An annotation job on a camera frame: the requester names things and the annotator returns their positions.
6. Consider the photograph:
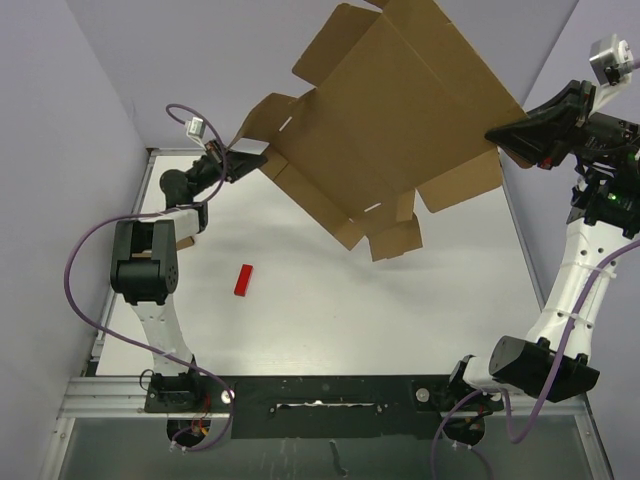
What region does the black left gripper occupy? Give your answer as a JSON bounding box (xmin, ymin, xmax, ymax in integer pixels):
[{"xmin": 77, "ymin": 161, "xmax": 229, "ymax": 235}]
[{"xmin": 187, "ymin": 137, "xmax": 266, "ymax": 196}]

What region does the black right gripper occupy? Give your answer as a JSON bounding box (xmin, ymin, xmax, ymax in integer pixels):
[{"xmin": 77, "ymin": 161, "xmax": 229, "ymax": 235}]
[{"xmin": 485, "ymin": 79, "xmax": 640, "ymax": 172}]

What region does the brown cardboard box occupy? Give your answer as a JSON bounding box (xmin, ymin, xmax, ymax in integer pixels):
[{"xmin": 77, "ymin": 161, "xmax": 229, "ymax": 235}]
[{"xmin": 237, "ymin": 1, "xmax": 524, "ymax": 261}]

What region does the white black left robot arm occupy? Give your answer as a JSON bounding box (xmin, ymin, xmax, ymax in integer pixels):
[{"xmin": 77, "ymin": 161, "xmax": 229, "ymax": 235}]
[{"xmin": 110, "ymin": 141, "xmax": 267, "ymax": 411}]

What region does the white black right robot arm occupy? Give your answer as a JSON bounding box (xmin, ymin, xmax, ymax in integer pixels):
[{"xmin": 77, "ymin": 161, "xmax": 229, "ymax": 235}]
[{"xmin": 444, "ymin": 80, "xmax": 639, "ymax": 409}]

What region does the small folded cardboard box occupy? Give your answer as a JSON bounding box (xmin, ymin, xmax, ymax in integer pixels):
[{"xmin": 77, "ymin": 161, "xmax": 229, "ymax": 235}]
[{"xmin": 176, "ymin": 237, "xmax": 195, "ymax": 250}]

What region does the red rectangular block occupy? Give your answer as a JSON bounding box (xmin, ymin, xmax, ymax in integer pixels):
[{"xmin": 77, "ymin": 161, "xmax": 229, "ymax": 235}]
[{"xmin": 234, "ymin": 264, "xmax": 254, "ymax": 297}]

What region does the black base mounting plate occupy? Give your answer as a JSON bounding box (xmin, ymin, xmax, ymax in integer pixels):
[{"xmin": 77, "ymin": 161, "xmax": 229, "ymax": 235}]
[{"xmin": 143, "ymin": 374, "xmax": 501, "ymax": 441}]

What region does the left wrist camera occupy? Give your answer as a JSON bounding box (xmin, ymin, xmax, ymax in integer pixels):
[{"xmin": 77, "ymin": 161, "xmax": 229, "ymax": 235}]
[{"xmin": 185, "ymin": 117, "xmax": 206, "ymax": 140}]

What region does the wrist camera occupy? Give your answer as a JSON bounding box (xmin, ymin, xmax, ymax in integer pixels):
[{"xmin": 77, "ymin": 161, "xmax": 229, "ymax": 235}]
[
  {"xmin": 589, "ymin": 34, "xmax": 639, "ymax": 86},
  {"xmin": 185, "ymin": 117, "xmax": 206, "ymax": 140}
]

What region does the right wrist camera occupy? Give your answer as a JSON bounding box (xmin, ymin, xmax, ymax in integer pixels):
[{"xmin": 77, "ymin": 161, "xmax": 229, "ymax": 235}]
[{"xmin": 589, "ymin": 34, "xmax": 639, "ymax": 86}]

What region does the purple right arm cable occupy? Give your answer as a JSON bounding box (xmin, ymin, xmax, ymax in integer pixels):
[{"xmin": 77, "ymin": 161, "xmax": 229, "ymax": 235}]
[{"xmin": 430, "ymin": 59, "xmax": 640, "ymax": 480}]

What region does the aluminium frame rail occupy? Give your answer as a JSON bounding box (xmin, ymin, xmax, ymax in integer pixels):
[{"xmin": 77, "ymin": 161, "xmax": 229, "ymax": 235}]
[{"xmin": 39, "ymin": 147, "xmax": 616, "ymax": 480}]

